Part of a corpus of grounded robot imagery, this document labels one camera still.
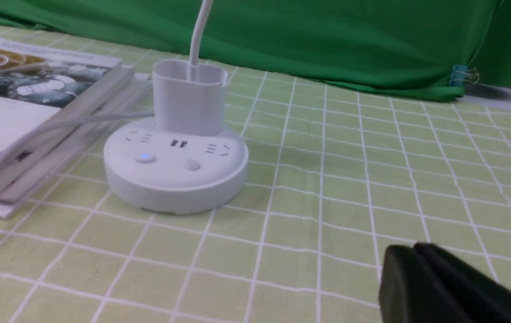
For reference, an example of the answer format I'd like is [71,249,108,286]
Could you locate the white power cable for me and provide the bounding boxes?
[0,112,156,209]

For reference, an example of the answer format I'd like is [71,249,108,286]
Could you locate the blue binder clip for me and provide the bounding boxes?
[448,64,480,87]

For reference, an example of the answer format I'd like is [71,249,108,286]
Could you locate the green backdrop cloth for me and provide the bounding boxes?
[0,0,511,101]

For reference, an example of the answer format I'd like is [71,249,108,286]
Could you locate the green checkered tablecloth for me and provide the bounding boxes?
[0,21,511,323]

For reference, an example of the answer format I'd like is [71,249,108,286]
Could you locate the white desk lamp base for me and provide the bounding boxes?
[103,0,249,214]

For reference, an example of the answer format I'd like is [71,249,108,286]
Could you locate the top book with photo cover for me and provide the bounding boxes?
[0,35,136,173]

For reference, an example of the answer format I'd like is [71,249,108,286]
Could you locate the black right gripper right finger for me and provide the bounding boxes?
[413,243,511,323]

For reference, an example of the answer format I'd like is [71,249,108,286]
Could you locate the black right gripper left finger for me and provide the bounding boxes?
[378,245,462,323]

